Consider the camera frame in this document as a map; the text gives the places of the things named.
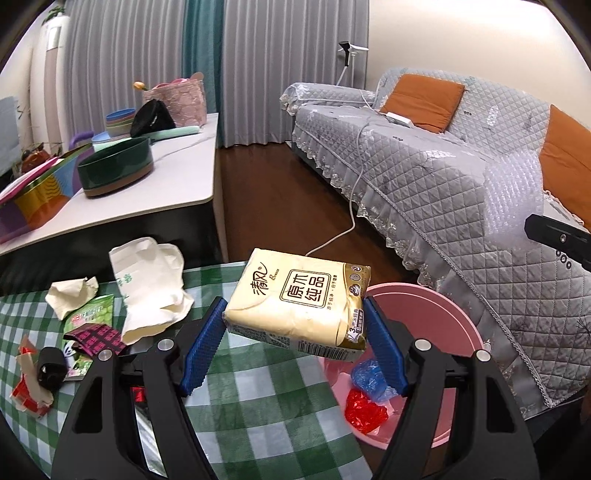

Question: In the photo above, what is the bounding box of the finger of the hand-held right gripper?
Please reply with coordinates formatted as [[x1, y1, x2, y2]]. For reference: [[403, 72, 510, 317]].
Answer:
[[524, 213, 591, 273]]

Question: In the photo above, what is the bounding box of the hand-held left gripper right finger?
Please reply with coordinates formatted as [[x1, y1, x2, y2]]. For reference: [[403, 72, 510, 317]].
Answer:
[[362, 295, 540, 480]]

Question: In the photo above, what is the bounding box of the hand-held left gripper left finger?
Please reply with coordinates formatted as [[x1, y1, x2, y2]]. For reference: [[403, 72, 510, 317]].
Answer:
[[52, 296, 229, 480]]

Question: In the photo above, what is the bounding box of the blue plastic wrapper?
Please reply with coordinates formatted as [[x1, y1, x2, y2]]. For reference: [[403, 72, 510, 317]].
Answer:
[[351, 360, 400, 402]]

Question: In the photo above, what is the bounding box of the pink plastic basin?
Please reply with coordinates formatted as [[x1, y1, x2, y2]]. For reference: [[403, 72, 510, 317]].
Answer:
[[318, 282, 485, 455]]

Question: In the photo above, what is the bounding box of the clear bubble wrap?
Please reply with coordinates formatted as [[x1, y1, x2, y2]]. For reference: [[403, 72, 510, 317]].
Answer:
[[482, 150, 561, 264]]

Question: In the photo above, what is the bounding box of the red plastic wrapper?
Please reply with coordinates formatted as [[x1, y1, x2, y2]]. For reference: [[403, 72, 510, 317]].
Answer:
[[344, 388, 391, 435]]

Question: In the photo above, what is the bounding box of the white paper bag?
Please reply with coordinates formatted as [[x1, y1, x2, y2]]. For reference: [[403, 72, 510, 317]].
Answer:
[[109, 237, 195, 346]]

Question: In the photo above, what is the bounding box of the cream tissue pack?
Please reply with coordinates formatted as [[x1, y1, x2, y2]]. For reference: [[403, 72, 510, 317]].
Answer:
[[223, 248, 372, 361]]

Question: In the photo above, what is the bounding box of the black and pink wrapper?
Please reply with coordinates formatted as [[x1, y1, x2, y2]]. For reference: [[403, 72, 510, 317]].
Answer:
[[69, 323, 127, 358]]

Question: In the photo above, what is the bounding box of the white tissue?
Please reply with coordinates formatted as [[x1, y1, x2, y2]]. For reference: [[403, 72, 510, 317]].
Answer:
[[45, 276, 100, 320]]

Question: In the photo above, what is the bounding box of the small black cap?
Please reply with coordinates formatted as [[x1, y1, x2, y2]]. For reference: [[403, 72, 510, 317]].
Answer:
[[37, 347, 68, 389]]

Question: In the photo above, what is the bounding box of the orange cushion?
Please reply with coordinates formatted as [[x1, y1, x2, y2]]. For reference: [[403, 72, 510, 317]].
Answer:
[[379, 74, 466, 134], [538, 104, 591, 232]]

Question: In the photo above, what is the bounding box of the green checked cloth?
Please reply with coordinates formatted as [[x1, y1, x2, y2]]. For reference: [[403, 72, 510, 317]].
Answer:
[[0, 261, 384, 480]]

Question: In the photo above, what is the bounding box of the silver foil packet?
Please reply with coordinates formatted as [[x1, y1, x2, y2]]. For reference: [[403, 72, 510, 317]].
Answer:
[[131, 385, 169, 480]]

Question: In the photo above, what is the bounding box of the green panda snack packet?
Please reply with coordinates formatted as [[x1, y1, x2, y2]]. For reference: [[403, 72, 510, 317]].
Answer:
[[62, 295, 116, 381]]

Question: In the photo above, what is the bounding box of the grey quilted sofa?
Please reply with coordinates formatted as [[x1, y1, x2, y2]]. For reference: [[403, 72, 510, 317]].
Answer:
[[279, 67, 591, 421]]

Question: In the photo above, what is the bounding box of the white coffee table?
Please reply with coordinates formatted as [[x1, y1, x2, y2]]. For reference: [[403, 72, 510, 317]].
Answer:
[[0, 112, 229, 296]]

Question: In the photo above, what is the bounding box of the red white crumpled wrapper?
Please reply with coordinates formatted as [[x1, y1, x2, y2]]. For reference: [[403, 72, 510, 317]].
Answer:
[[10, 335, 56, 418]]

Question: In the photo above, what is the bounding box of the dark green basin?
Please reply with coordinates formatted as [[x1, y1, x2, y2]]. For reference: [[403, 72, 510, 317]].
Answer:
[[77, 136, 154, 198]]

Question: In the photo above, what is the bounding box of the white power adapter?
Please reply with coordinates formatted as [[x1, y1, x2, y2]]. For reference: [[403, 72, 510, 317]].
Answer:
[[379, 111, 414, 129]]

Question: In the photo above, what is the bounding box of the colourful striped box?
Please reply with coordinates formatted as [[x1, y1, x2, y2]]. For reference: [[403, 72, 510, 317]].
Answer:
[[0, 143, 93, 244]]

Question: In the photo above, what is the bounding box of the stack of coloured bowls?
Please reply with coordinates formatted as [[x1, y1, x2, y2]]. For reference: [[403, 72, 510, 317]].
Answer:
[[105, 108, 139, 138]]

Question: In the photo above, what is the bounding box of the pink fabric basket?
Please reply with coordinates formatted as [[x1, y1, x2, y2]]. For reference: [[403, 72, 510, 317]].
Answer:
[[141, 71, 207, 126]]

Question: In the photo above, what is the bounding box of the dark brown pot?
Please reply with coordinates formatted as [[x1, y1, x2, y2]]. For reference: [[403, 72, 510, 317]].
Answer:
[[21, 143, 51, 171]]

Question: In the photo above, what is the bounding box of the grey screen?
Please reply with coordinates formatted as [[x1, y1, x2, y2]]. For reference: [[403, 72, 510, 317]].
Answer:
[[0, 96, 21, 178]]

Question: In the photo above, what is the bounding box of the teal curtain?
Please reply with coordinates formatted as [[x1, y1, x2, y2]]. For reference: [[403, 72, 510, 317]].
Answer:
[[185, 0, 225, 148]]

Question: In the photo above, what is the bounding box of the grey curtain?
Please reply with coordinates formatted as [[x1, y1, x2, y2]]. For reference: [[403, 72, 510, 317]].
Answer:
[[62, 0, 192, 144], [222, 0, 370, 148]]

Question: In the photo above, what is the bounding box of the white standing air conditioner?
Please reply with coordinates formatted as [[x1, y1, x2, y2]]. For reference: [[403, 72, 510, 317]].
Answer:
[[30, 21, 70, 153]]

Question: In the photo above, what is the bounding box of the green plant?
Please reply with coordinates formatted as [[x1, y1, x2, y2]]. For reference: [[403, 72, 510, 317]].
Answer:
[[41, 4, 70, 26]]

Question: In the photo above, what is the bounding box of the white cable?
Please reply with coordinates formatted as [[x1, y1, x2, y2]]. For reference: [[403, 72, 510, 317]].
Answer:
[[305, 92, 384, 258]]

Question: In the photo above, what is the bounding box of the white stand with black camera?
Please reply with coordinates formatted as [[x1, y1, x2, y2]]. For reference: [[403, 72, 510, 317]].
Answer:
[[335, 41, 370, 88]]

